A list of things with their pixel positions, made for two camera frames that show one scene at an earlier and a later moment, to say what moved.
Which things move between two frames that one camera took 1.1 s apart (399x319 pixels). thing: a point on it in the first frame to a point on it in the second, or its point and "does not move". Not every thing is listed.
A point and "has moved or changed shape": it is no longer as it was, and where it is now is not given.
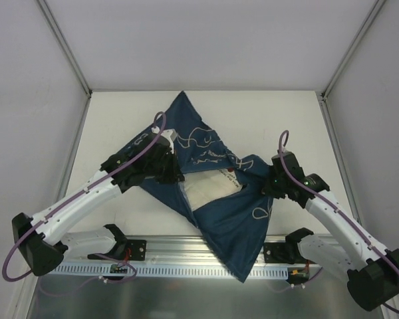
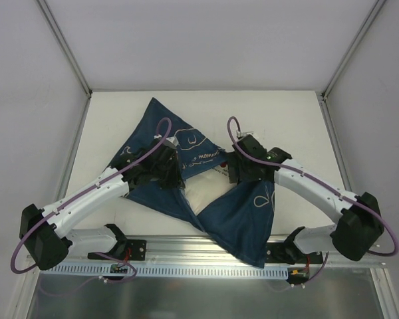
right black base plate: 283,252 does not move
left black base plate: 124,249 does not move
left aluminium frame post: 64,46 does not move
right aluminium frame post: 371,16 does not move
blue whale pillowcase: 237,221 has moved or changed shape
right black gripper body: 272,187 to 239,167
